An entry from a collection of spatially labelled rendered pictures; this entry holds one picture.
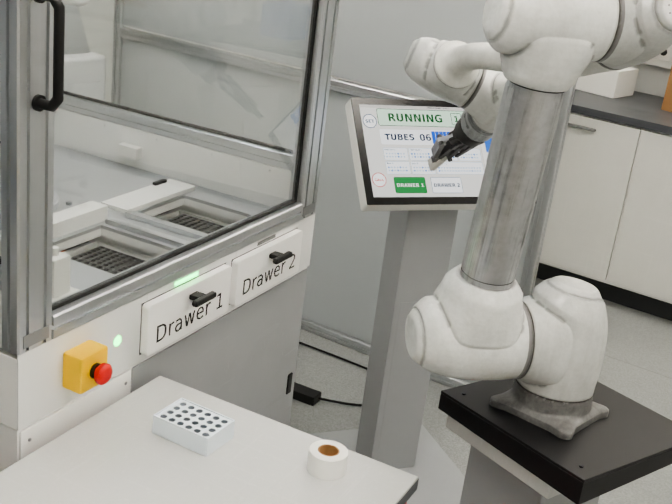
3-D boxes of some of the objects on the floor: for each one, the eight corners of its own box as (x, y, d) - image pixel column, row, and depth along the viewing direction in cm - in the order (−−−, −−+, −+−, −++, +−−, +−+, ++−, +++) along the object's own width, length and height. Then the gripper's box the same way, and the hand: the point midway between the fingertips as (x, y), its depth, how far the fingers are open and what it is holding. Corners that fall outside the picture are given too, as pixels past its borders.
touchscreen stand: (489, 517, 295) (556, 198, 259) (352, 537, 278) (403, 199, 242) (419, 430, 338) (467, 145, 301) (296, 442, 321) (332, 143, 285)
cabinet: (283, 519, 283) (313, 264, 254) (20, 774, 196) (20, 431, 167) (35, 410, 321) (37, 178, 292) (-277, 583, 234) (-318, 277, 205)
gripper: (496, 110, 231) (450, 150, 252) (448, 111, 226) (405, 152, 247) (503, 139, 229) (456, 177, 250) (455, 141, 224) (411, 180, 245)
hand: (437, 159), depth 245 cm, fingers closed
